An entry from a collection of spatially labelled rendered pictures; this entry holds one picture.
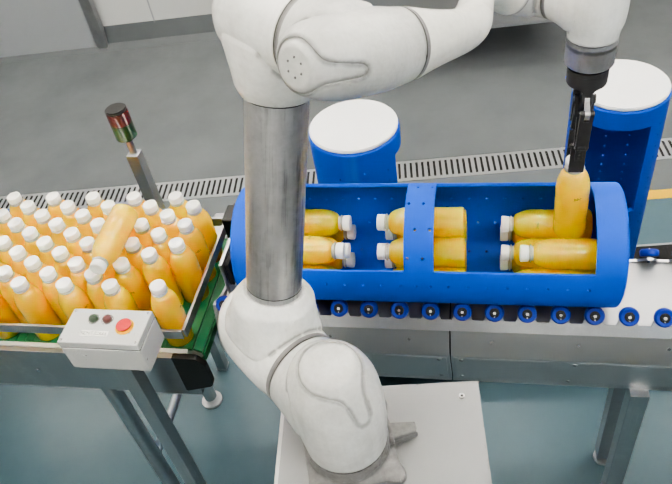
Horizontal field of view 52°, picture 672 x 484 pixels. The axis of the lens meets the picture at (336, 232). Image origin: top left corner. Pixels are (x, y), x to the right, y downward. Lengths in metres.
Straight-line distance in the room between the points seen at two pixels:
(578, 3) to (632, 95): 1.01
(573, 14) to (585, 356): 0.84
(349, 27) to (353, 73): 0.05
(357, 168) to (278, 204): 1.01
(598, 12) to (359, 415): 0.78
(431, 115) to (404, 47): 3.11
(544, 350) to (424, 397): 0.44
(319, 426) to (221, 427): 1.62
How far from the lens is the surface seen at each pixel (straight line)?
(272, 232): 1.13
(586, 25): 1.30
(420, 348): 1.77
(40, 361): 2.06
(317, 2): 0.91
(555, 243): 1.60
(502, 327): 1.72
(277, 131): 1.04
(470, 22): 1.03
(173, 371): 1.89
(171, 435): 2.03
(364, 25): 0.87
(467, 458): 1.36
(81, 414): 3.03
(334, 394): 1.13
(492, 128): 3.88
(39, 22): 5.56
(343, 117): 2.21
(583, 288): 1.58
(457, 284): 1.56
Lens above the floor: 2.27
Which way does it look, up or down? 43 degrees down
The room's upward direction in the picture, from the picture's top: 11 degrees counter-clockwise
